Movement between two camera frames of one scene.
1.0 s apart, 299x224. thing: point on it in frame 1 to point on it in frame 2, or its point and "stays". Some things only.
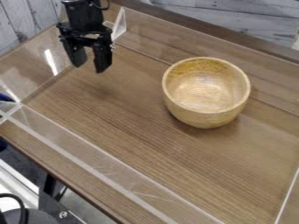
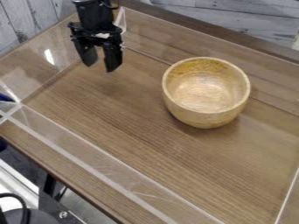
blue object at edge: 6,98 stays
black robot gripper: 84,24 to 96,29
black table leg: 49,185 stays
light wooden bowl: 205,91 stays
